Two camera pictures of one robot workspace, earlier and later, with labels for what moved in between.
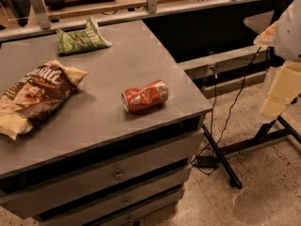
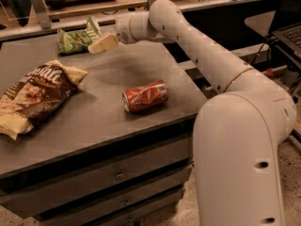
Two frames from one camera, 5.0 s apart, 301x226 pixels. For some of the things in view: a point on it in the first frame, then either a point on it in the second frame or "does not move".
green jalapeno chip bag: (75, 41) does not move
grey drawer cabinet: (89, 162) does not move
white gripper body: (289, 32) to (122, 29)
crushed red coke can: (153, 92) does not move
